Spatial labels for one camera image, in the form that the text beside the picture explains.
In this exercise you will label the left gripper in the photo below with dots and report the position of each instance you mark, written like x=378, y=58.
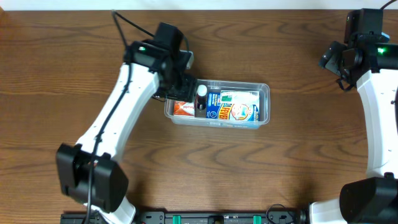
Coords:
x=185, y=90

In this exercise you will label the red packet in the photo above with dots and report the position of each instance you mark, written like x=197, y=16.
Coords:
x=182, y=108

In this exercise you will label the black bottle white cap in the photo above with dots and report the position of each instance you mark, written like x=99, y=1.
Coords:
x=201, y=101

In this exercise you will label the blue KoolFever box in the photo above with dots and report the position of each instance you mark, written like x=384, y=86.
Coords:
x=215, y=109

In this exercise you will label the white toothpaste box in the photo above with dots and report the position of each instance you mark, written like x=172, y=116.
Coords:
x=241, y=97

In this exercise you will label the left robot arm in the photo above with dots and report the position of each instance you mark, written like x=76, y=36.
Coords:
x=89, y=171

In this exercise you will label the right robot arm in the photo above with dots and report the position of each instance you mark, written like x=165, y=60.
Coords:
x=367, y=61

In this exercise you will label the clear plastic container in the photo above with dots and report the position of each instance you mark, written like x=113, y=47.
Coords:
x=217, y=86

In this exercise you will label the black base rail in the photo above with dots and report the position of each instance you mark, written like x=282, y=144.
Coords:
x=277, y=216

